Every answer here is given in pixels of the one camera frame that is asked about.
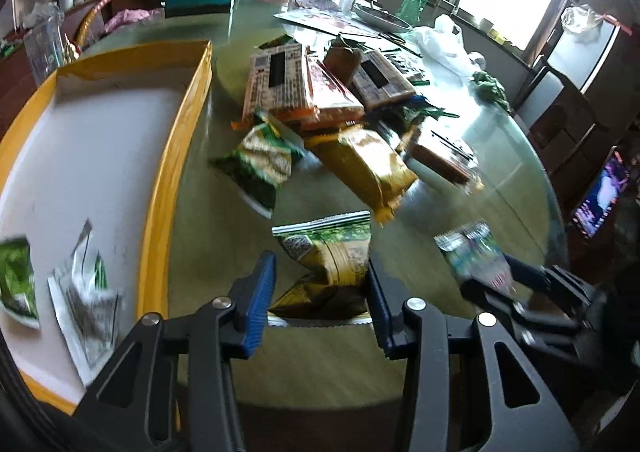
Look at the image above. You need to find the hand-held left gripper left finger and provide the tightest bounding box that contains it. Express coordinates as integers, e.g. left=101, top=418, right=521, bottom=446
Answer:
left=70, top=251, right=278, bottom=452

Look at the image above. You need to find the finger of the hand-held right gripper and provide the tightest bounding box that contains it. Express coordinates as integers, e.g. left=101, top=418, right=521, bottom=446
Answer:
left=501, top=256, right=554, bottom=294
left=459, top=279, right=532, bottom=334

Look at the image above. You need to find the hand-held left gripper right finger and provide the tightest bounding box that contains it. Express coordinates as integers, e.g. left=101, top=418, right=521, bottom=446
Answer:
left=366, top=266, right=582, bottom=452

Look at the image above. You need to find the small pale green snack packet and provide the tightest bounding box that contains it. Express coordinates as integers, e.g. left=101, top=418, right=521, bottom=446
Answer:
left=434, top=221, right=517, bottom=294

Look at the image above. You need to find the yellow green snack packet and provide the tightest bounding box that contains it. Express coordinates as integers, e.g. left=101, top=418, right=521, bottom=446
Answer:
left=270, top=211, right=373, bottom=329

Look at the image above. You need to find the white green snack packet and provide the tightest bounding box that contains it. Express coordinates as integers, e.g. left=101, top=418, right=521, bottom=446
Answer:
left=47, top=218, right=126, bottom=387

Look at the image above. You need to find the orange cracker packet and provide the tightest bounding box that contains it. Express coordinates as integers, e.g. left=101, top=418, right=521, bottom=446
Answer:
left=305, top=57, right=366, bottom=129
left=242, top=42, right=321, bottom=128

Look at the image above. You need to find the yellow cardboard box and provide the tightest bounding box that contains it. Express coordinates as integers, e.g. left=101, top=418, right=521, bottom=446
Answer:
left=0, top=40, right=213, bottom=415

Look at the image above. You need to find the television screen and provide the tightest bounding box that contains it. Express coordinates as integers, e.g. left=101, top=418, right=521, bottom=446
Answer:
left=571, top=152, right=635, bottom=239

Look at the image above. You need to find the green patterned snack packet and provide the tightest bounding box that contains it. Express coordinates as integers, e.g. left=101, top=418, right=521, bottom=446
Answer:
left=209, top=107, right=307, bottom=219

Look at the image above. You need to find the gold yellow snack packet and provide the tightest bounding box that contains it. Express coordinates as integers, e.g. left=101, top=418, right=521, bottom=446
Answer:
left=305, top=126, right=420, bottom=227

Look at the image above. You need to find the wooden chair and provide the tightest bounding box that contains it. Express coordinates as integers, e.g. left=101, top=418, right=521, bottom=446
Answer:
left=515, top=67, right=601, bottom=183

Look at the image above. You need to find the green leafy vegetable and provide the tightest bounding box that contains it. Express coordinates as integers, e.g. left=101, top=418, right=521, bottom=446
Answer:
left=471, top=71, right=512, bottom=112

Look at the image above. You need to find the dark green snack packet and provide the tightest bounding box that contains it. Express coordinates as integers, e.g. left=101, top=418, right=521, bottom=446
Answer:
left=397, top=95, right=460, bottom=125

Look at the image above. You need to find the white appliance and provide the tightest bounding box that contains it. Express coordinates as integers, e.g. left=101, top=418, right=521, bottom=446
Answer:
left=547, top=7, right=623, bottom=96

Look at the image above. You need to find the round glass turntable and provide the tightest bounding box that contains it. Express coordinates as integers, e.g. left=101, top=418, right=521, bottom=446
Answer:
left=214, top=7, right=501, bottom=193

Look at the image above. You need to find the green pea snack packet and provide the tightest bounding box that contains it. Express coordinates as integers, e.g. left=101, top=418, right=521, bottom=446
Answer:
left=0, top=237, right=41, bottom=330

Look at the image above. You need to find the white plastic bag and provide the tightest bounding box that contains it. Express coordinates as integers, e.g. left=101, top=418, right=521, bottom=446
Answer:
left=409, top=14, right=483, bottom=79

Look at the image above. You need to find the brown snack packet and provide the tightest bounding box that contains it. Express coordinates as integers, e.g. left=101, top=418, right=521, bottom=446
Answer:
left=324, top=34, right=367, bottom=83

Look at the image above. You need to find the printed placemat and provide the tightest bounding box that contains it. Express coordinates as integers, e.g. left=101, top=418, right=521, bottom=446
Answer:
left=274, top=10, right=386, bottom=37

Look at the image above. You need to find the green plastic bottle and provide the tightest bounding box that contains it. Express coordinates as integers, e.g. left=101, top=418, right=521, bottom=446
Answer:
left=397, top=0, right=433, bottom=27

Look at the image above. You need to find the metal bowl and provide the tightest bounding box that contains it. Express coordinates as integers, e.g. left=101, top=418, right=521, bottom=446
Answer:
left=352, top=2, right=415, bottom=32

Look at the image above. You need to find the pink cloth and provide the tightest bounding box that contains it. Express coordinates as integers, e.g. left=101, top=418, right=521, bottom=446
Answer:
left=102, top=9, right=163, bottom=34

